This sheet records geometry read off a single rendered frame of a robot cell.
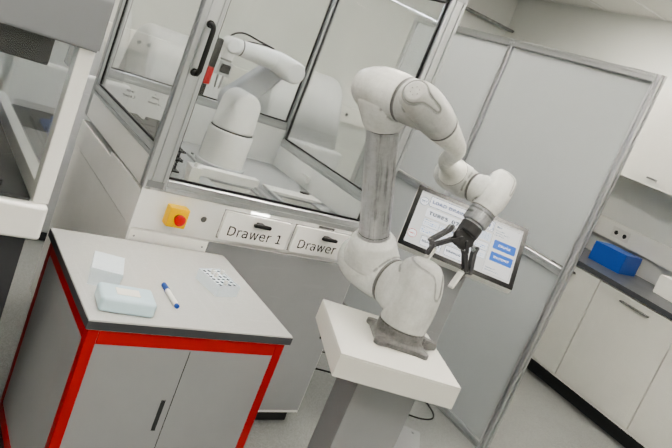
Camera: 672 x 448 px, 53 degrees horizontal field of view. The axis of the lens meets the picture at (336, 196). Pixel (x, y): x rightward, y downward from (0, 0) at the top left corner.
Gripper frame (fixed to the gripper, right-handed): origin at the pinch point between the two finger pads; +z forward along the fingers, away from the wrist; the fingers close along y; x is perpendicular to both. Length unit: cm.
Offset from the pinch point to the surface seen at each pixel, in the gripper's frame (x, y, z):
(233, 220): -50, 53, 26
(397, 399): 11.1, -7.6, 40.1
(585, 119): -85, -67, -121
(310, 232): -59, 23, 11
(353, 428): 7, -3, 55
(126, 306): 12, 77, 62
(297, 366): -79, -17, 59
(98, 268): -2, 87, 60
